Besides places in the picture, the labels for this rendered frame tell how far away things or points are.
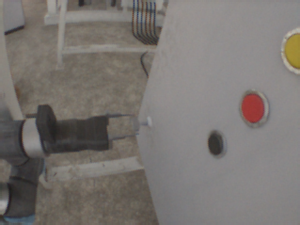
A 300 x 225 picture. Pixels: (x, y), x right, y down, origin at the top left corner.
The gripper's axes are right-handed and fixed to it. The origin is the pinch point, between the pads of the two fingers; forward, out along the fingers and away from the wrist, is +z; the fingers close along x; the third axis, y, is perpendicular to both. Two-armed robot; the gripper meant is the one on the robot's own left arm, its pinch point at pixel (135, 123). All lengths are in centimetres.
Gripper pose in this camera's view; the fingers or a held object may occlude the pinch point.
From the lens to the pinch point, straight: 35.9
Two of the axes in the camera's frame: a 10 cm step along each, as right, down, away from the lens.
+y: -2.1, 6.0, 7.8
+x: 2.5, 8.0, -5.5
